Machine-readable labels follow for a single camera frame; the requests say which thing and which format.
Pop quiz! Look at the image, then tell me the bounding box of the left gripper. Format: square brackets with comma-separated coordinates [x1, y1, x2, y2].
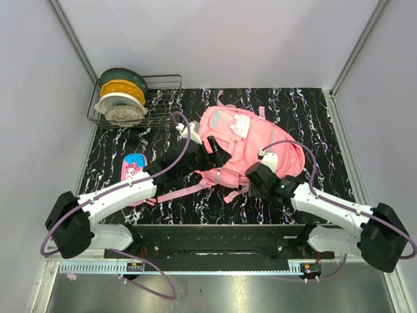
[179, 137, 231, 179]

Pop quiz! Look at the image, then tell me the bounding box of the pink school backpack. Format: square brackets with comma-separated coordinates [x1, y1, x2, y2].
[157, 91, 306, 203]

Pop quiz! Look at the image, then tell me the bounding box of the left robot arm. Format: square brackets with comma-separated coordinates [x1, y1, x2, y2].
[40, 137, 231, 259]

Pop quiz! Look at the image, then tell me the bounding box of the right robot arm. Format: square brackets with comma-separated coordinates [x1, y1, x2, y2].
[244, 147, 416, 273]

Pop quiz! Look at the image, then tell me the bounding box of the pink blue pencil case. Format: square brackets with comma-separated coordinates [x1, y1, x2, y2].
[120, 153, 149, 207]

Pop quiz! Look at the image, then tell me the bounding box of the speckled beige plate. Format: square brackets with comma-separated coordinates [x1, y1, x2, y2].
[104, 106, 147, 127]

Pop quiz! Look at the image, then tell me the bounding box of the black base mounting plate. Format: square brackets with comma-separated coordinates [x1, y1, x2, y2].
[122, 235, 334, 261]

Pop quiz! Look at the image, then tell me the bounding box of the white blue-rimmed plate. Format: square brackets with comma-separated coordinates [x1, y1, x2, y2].
[94, 93, 147, 115]

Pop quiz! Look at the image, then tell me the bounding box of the yellow plate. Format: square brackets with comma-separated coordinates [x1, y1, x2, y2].
[100, 80, 146, 105]

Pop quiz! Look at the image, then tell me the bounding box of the dark green plate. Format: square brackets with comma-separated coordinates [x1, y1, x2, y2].
[98, 67, 148, 95]

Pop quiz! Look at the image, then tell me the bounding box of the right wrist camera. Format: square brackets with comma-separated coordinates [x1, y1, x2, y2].
[258, 149, 279, 172]

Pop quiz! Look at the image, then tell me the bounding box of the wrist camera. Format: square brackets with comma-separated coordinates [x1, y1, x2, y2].
[258, 149, 279, 172]
[175, 121, 203, 144]

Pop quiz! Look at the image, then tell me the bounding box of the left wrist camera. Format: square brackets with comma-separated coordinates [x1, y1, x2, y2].
[175, 121, 203, 144]

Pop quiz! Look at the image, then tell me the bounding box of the grey wire dish rack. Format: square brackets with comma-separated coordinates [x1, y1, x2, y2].
[87, 74, 182, 128]

